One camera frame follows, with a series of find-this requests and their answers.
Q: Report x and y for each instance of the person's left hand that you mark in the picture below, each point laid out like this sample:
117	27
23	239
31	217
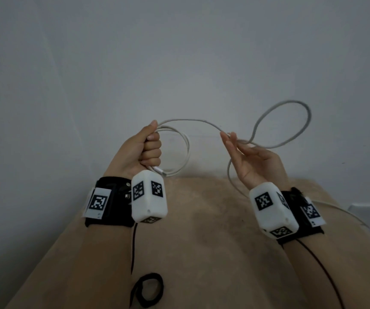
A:
133	154

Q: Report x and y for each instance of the person's right hand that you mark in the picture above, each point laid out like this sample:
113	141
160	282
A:
259	167

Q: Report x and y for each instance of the person's left forearm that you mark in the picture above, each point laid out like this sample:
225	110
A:
91	270

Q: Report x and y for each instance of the person's right forearm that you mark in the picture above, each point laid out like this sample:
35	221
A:
342	276

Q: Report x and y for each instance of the black left wristband with markers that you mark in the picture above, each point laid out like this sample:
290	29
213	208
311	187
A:
114	205

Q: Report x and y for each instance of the black wristband with markers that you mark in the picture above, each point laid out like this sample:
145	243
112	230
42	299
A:
304	215
114	205

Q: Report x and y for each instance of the black right wristband with markers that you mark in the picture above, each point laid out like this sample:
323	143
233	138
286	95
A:
304	215

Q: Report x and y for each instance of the beige covered table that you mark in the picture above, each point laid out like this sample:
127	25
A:
210	238

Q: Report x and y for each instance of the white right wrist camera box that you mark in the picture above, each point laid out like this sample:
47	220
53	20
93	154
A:
270	209

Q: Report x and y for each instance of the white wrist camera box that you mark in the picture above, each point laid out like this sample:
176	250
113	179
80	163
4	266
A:
270	209
148	202

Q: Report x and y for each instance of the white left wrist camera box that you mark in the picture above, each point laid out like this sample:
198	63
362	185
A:
148	202

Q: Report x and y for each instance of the white wall socket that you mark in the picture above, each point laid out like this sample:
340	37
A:
366	212

